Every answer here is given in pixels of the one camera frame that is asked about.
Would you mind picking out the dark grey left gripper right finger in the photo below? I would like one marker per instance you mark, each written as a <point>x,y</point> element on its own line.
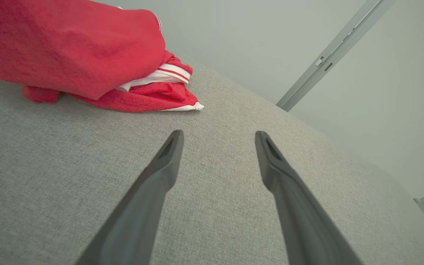
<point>296,213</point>

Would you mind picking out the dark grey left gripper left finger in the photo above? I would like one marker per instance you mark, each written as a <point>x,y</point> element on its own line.
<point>142,206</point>

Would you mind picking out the red lettered basketball jersey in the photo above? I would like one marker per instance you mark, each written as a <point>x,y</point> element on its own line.
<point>160,96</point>

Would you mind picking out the red shorts with white panels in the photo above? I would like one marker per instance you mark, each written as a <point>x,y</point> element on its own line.
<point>68,44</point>

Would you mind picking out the grey metal wall post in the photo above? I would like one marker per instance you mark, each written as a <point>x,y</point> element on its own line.
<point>329,55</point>

